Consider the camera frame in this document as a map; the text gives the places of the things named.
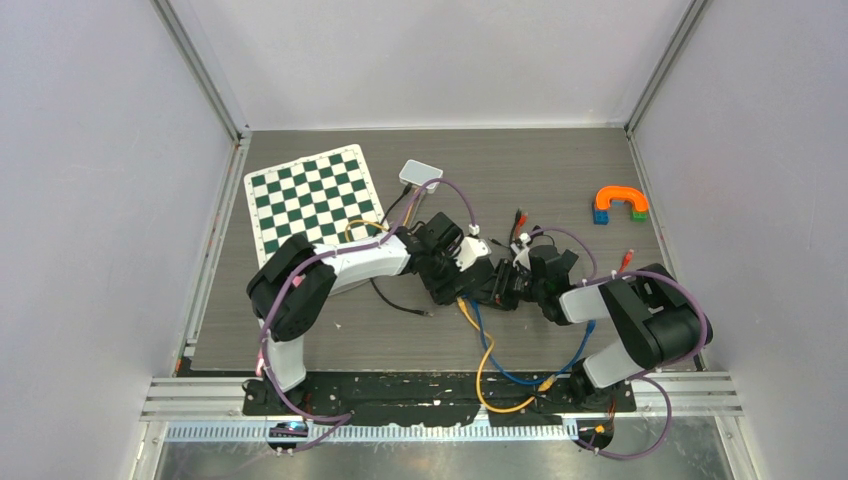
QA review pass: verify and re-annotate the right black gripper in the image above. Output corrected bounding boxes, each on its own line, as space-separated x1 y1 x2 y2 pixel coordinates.
468 258 546 311

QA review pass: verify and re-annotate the blue ethernet cable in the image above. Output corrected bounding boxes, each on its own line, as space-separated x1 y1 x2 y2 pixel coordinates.
466 298 598 388

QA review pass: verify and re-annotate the red ethernet cable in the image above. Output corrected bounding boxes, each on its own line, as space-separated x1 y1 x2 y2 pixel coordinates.
513 209 636 274

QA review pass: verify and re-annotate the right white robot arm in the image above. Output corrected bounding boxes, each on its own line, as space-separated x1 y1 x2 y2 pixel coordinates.
471 245 713 411

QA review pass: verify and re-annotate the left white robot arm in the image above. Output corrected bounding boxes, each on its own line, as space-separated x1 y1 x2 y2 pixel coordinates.
246 213 494 414

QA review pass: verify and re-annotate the white router box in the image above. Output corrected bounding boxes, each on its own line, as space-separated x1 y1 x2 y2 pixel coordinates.
398 159 444 188

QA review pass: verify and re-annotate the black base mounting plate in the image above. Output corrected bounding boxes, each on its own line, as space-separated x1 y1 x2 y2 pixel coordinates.
241 371 636 427

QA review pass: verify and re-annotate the blue toy block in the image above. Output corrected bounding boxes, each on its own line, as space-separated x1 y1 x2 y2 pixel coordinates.
592 203 609 225

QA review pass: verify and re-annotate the green white chessboard mat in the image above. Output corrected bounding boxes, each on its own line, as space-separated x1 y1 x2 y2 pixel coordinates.
243 144 385 265

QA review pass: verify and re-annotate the orange arch toy block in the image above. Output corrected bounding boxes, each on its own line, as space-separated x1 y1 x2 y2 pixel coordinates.
593 185 650 213

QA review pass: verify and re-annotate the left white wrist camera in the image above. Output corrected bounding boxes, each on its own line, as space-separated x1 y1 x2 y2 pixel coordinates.
454 236 491 272

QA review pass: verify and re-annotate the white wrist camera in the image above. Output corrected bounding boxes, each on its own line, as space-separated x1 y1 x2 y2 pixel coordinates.
510 232 533 270
454 236 491 272

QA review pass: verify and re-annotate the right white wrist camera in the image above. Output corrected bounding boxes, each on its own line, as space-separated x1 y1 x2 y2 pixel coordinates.
510 232 533 270

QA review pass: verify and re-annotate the black power adapter with cord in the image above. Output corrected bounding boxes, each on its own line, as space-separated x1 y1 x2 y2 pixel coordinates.
488 225 555 257

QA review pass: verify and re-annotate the yellow ethernet cable on router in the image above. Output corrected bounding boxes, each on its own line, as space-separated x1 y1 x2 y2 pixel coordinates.
343 188 424 243

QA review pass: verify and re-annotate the black ethernet cable on router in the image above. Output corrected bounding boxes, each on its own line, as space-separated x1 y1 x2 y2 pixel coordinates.
369 185 435 318

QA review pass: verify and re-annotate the yellow ethernet cable on switch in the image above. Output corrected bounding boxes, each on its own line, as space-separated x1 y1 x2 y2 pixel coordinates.
455 298 558 415

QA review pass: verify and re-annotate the aluminium frame rail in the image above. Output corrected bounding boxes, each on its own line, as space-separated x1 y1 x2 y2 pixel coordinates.
142 372 743 426

